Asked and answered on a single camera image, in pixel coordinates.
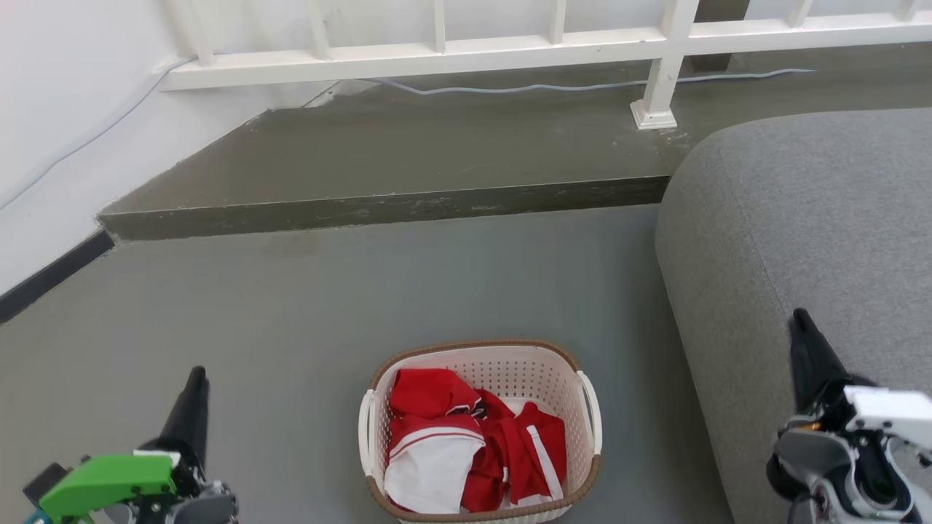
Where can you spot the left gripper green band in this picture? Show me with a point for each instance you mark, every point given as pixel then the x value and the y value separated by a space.
pixel 109 480

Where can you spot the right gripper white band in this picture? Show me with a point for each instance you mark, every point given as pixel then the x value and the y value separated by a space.
pixel 874 437

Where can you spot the white perforated plastic laundry basket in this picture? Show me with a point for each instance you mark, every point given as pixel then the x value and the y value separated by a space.
pixel 510 364

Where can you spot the grey fabric sofa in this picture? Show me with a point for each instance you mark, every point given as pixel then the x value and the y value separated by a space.
pixel 801 218

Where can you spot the black baseboard strip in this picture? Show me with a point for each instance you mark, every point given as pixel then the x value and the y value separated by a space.
pixel 51 275

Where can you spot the red and white jersey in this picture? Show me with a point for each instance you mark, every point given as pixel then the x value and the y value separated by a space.
pixel 429 451

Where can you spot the red garment with white stripe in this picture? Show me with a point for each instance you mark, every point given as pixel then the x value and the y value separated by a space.
pixel 520 451

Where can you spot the raised grey concrete step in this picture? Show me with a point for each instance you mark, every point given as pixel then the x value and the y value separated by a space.
pixel 408 160

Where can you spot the white wooden railing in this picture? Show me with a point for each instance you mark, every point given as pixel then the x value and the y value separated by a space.
pixel 510 51

